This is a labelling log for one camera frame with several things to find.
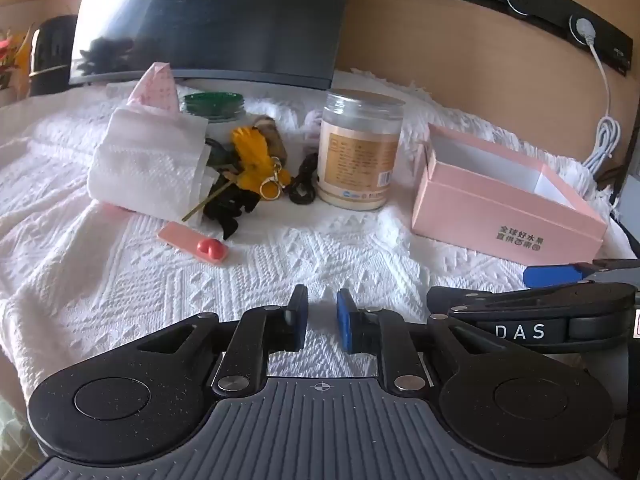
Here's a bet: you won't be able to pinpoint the black hair tie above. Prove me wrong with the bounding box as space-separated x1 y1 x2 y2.
288 152 319 206

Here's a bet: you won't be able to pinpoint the black hair claw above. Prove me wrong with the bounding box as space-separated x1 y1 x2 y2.
202 137 261 241

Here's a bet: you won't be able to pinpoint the black round appliance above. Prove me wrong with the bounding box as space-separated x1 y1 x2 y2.
26 15 79 99

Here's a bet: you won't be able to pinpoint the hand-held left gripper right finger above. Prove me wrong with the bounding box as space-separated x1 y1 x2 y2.
336 288 482 394

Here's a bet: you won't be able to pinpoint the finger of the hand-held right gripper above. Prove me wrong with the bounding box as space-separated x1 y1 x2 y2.
522 258 640 289

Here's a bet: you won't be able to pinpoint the pink heart hair clip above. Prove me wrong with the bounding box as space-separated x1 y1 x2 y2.
157 220 234 265

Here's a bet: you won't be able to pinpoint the red yellow artificial flowers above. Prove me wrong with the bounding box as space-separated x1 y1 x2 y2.
0 26 34 92

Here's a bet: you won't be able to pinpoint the pink cardboard box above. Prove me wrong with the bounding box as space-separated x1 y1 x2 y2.
410 122 610 267

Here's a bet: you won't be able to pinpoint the leopard print plush keychain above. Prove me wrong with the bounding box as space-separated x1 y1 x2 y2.
251 114 289 167

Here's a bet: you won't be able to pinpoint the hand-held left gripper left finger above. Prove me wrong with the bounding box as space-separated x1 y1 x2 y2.
137 284 309 397

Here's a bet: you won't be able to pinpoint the white power plug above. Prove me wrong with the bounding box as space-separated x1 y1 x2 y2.
574 17 599 47

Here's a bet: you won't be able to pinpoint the yellow plush keychain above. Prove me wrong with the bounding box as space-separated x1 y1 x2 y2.
229 126 292 202

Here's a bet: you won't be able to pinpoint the clear plastic powder jar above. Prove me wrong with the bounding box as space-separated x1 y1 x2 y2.
314 88 405 209

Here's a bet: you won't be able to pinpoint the green lid glass jar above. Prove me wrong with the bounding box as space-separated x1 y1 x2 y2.
179 91 246 142

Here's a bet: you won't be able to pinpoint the white power cable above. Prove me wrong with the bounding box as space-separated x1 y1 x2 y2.
580 42 624 173

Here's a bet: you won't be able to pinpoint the pink tissue packet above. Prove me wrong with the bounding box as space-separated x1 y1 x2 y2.
127 62 180 117

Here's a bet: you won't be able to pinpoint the black computer monitor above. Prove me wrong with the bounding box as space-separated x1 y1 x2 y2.
68 0 359 90

